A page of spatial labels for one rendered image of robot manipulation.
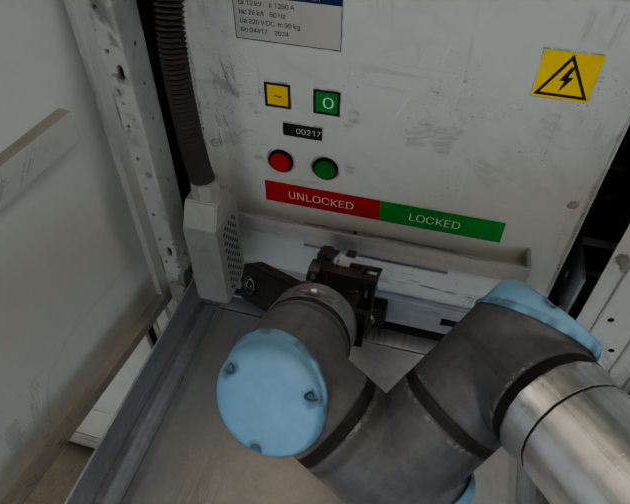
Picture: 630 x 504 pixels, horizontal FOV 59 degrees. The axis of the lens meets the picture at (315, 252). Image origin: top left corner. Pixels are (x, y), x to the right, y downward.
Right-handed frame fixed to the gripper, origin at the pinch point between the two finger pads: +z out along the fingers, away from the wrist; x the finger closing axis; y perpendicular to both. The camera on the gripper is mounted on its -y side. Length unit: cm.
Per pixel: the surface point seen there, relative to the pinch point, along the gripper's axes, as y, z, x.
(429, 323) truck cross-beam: 14.5, 10.0, -9.7
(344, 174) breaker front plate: -0.2, -1.5, 12.6
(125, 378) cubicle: -44, 23, -42
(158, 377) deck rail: -22.7, -4.8, -21.3
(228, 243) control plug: -13.8, -4.7, 1.4
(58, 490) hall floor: -73, 40, -94
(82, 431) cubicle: -67, 42, -74
